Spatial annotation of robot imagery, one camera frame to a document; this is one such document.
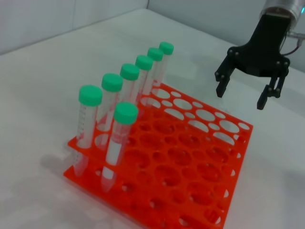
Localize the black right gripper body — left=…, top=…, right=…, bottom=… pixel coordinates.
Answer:
left=227, top=14, right=291, bottom=77

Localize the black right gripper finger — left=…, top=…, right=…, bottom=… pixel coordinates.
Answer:
left=214, top=55, right=239, bottom=98
left=256, top=68, right=289, bottom=110

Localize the right arm cable with plug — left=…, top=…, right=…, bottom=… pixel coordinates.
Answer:
left=285, top=30, right=305, bottom=56

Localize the green capped clear test tube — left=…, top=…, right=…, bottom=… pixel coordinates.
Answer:
left=116, top=63, right=141, bottom=113
left=71, top=84, right=103, bottom=177
left=152, top=42, right=175, bottom=88
left=133, top=54, right=154, bottom=105
left=96, top=73, right=124, bottom=144
left=142, top=47, right=164, bottom=96
left=100, top=102, right=139, bottom=193

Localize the orange plastic test tube rack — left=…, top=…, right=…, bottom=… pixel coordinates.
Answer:
left=63, top=82, right=254, bottom=229

